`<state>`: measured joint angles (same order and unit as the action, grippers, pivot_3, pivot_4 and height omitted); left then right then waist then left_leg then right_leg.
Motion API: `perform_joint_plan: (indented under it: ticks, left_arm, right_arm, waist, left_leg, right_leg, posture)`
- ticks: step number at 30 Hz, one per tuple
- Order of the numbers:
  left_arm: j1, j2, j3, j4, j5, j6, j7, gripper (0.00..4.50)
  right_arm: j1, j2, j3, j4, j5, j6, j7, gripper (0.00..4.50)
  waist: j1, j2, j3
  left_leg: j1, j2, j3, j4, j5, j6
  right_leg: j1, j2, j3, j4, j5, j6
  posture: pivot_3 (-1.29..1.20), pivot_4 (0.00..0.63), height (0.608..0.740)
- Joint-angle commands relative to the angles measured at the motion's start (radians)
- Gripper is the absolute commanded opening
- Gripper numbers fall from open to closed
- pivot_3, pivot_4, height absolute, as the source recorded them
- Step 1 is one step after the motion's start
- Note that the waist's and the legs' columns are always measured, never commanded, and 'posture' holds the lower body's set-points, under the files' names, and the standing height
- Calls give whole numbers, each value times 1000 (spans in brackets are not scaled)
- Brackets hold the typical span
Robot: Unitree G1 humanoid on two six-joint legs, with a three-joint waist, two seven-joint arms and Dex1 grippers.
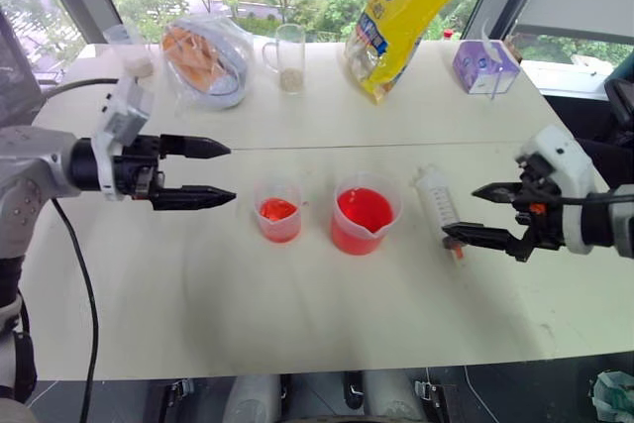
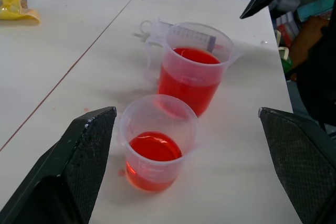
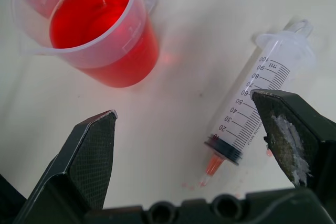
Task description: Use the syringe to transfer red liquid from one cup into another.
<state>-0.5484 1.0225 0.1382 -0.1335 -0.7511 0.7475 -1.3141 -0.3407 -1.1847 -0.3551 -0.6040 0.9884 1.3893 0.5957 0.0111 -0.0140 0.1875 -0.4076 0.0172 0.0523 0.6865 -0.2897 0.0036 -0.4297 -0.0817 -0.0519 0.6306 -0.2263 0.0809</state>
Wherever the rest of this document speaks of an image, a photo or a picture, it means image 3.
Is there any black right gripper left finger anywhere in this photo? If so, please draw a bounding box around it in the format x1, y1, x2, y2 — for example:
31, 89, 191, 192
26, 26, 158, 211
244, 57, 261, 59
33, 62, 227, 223
13, 109, 118, 224

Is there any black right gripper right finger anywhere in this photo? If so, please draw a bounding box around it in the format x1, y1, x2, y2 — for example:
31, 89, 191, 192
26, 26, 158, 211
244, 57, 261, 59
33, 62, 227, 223
250, 89, 336, 200

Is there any clear plastic syringe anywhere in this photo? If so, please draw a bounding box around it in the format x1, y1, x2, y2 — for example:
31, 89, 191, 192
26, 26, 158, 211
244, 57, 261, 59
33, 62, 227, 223
198, 19, 317, 187

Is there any beaker with red liquid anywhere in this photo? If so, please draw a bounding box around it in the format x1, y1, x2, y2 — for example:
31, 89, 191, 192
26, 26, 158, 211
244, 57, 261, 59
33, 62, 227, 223
11, 0, 161, 88

